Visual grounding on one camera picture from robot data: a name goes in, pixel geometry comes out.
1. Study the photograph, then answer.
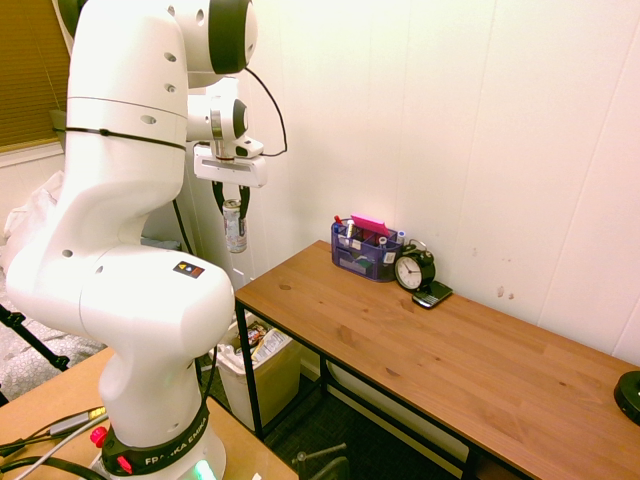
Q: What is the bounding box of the white plastic trash bin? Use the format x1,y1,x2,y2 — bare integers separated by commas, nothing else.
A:
215,319,304,432

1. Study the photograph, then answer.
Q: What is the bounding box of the purple mesh desk organizer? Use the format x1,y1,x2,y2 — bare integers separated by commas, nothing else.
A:
330,214,405,284

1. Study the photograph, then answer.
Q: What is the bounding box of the black round device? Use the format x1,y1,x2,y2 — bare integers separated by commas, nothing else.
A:
613,370,640,427

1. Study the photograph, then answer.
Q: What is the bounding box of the wooden table with black frame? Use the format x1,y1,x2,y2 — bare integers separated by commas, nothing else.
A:
233,239,640,480

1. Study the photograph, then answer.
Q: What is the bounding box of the white patterned bedding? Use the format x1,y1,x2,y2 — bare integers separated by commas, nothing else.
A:
0,169,109,401

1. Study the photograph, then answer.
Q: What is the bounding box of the grey adapter cable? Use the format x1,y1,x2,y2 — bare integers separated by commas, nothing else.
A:
0,407,108,451

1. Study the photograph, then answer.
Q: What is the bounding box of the black mobile phone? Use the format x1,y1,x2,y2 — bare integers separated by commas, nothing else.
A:
411,280,454,310

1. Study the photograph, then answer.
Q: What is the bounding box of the pink sticky note pad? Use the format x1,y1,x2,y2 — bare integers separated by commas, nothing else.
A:
349,213,391,239

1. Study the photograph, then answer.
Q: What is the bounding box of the black twin-bell alarm clock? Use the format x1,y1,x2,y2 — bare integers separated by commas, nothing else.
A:
393,239,437,292

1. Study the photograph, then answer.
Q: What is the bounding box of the white printed drink can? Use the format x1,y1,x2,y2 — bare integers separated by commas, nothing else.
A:
221,198,248,254

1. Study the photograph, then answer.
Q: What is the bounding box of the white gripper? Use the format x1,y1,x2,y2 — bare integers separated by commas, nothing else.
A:
193,155,268,221

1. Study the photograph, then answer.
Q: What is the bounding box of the thick black floor cable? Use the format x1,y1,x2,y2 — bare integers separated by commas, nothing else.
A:
0,455,106,480

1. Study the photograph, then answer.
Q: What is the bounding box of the brown window blind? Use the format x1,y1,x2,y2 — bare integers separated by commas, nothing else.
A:
0,0,71,154

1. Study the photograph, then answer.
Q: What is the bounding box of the black metal clamp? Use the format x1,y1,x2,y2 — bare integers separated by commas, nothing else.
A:
292,442,351,480

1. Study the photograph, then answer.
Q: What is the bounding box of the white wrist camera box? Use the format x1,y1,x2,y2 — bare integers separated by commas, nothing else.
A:
234,138,265,159

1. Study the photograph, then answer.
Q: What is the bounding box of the white labelled food package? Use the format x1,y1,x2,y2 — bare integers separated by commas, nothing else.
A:
251,328,289,362

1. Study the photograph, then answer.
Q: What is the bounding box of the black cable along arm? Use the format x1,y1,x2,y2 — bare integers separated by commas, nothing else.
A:
63,66,289,401

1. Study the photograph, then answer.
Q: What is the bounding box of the black tripod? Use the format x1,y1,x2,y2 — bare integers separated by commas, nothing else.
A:
0,303,71,372

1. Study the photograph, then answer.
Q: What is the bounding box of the grey headboard panel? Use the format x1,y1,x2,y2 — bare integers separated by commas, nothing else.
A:
141,197,204,271

